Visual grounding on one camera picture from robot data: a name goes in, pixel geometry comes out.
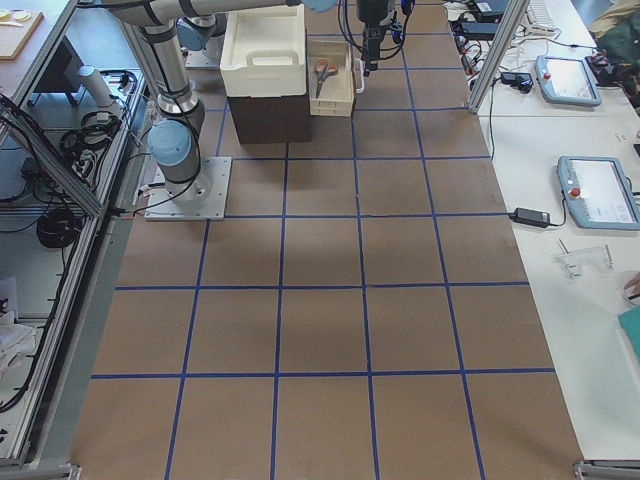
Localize orange grey scissors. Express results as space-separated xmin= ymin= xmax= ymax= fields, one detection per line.
xmin=314 ymin=59 xmax=338 ymax=98

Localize aluminium frame post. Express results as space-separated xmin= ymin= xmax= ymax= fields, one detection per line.
xmin=467 ymin=0 xmax=529 ymax=113

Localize far teach pendant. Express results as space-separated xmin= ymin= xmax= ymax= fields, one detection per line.
xmin=534 ymin=55 xmax=602 ymax=107

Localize white plastic tray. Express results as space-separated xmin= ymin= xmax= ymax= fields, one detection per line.
xmin=220 ymin=5 xmax=307 ymax=98

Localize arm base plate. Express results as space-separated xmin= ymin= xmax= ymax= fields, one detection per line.
xmin=144 ymin=157 xmax=232 ymax=221
xmin=185 ymin=48 xmax=222 ymax=69

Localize dark brown wooden cabinet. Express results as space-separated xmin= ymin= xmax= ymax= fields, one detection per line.
xmin=228 ymin=94 xmax=311 ymax=144

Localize light wooden drawer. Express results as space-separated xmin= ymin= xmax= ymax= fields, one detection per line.
xmin=307 ymin=40 xmax=355 ymax=117

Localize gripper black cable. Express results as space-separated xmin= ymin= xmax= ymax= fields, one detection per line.
xmin=337 ymin=0 xmax=414 ymax=60

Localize white drawer handle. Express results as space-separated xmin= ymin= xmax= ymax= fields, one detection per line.
xmin=353 ymin=58 xmax=365 ymax=94

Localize near teach pendant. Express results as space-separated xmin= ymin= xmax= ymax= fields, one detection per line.
xmin=557 ymin=156 xmax=639 ymax=231

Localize clear acrylic stand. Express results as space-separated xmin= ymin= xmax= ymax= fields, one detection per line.
xmin=557 ymin=239 xmax=614 ymax=279

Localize wooden cutting board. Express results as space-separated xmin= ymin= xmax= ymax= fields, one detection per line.
xmin=1 ymin=8 xmax=44 ymax=60

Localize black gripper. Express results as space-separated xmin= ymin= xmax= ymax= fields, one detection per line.
xmin=356 ymin=0 xmax=390 ymax=76

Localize teach pendant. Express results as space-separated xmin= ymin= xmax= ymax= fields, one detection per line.
xmin=557 ymin=156 xmax=639 ymax=231
xmin=534 ymin=55 xmax=602 ymax=107

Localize black power adapter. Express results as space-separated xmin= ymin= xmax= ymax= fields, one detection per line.
xmin=509 ymin=207 xmax=551 ymax=228

